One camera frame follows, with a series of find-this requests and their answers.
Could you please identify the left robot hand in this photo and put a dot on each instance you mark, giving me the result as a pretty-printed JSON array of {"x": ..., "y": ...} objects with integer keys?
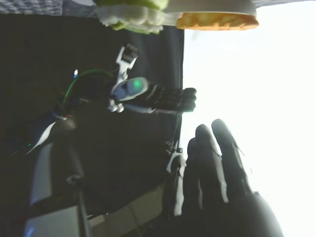
[{"x": 209, "y": 185}]

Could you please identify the green and white toy cake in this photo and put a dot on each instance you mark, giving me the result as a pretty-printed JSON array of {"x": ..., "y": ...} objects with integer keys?
[{"x": 128, "y": 17}]

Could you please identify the orange toy bread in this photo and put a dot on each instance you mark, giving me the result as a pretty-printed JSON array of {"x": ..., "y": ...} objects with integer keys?
[{"x": 217, "y": 22}]

